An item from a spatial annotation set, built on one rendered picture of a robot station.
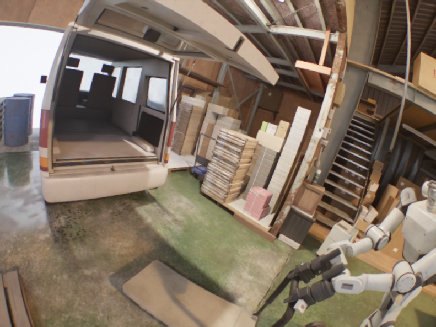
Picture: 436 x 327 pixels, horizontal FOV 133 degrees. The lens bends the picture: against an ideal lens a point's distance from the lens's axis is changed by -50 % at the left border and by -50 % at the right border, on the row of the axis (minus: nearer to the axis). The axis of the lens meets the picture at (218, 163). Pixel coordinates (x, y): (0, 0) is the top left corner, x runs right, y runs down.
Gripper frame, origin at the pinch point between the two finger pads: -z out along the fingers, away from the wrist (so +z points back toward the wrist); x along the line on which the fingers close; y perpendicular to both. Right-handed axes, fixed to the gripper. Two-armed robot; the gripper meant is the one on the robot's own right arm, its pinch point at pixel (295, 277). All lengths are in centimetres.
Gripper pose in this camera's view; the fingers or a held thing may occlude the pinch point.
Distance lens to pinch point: 101.1
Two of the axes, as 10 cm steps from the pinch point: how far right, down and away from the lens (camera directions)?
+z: 6.9, -6.1, -3.9
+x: -6.1, -7.8, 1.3
